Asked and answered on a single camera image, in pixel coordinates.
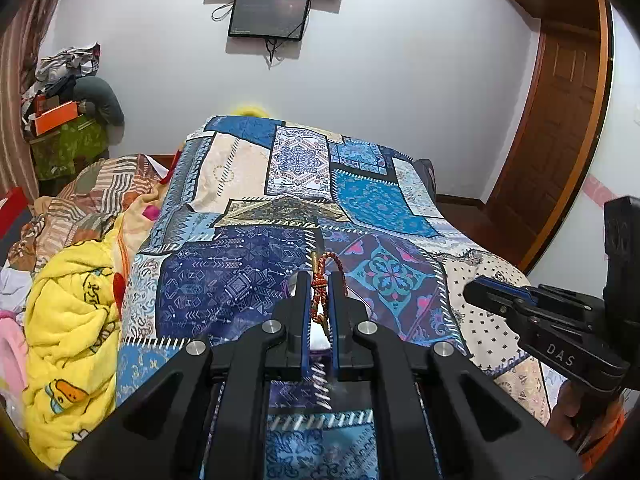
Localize orange box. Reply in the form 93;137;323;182
35;101;78;136

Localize striped brown beige quilt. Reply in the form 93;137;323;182
1;154;168;274

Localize pile of clothes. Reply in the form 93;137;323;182
21;42;101;113

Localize heart-shaped purple jewelry box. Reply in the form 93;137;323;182
279;272;331;357

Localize yellow cartoon blanket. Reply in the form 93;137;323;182
23;228;120;469

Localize green patterned storage box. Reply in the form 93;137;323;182
29;115;108;181

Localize small black wall monitor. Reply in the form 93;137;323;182
228;0;310;41

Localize brown wooden door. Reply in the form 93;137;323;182
487;0;613;272

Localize red and white box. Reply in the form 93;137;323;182
0;188;28;237

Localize yellow round object behind bed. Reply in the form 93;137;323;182
230;104;270;118

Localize dark gray bag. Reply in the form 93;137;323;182
412;158;437;202

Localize pink cloth item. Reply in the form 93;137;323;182
0;311;27;414

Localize striped red gold curtain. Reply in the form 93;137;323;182
1;0;58;202

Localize person's right hand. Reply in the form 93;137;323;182
549;381;626;449

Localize red braided bracelet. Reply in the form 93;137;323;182
308;250;350;326

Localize dark gray pillow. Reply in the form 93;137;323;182
73;76;125;127

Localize blue patchwork bedspread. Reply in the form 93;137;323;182
114;116;550;479

